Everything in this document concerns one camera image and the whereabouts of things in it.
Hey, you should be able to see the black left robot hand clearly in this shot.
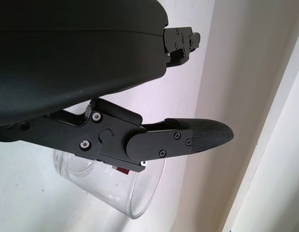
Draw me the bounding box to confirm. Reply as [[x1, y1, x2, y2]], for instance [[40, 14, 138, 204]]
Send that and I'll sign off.
[[0, 0, 235, 174]]

